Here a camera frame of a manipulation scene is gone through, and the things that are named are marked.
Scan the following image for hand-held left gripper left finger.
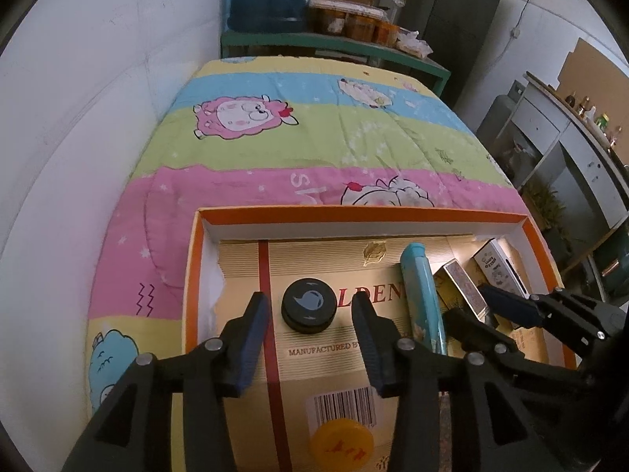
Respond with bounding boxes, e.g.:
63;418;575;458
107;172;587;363
61;292;271;472

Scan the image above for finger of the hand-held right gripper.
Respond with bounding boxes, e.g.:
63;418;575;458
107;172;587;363
443;307;593;390
478;284;566;329

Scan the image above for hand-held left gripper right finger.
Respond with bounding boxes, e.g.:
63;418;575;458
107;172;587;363
351;291;566;472

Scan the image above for white rectangular box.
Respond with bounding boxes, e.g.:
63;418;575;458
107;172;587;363
473;238;534;330

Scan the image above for gold rectangular box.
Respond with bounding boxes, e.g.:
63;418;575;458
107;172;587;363
432;260;499;328

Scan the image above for long teal box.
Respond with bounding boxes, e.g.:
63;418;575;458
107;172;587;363
398;242;449;356

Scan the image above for black round cap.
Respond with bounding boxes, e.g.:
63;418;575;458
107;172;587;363
280;278;337;335

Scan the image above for orange-rimmed cardboard tray box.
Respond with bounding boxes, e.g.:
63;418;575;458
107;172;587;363
184;205;581;472

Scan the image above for orange-yellow bottle cap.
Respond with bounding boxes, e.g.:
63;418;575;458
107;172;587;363
309;418;375;472

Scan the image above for green potted plants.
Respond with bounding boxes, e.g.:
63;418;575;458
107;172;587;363
520;176;573;239

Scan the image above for clear plastic jug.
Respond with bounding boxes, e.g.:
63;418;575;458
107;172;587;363
500;138;530;179

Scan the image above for grey kitchen counter cabinet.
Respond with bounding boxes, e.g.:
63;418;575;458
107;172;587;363
495;71;629;283

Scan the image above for grey gas cylinder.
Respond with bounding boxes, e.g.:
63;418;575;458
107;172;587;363
476;80;526;159

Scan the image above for group of condiment bottles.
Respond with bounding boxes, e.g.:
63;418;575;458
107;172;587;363
565;92;621;146

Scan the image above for white plastic bag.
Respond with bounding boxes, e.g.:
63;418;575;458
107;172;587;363
394;28;434;58

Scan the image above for dark grey refrigerator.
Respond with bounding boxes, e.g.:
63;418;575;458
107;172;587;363
412;0;507;110

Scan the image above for row of orange food jars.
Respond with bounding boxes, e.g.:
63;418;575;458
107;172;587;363
309;1;400;49

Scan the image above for cardboard sheets on wall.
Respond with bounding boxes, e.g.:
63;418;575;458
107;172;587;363
557;37;629;109

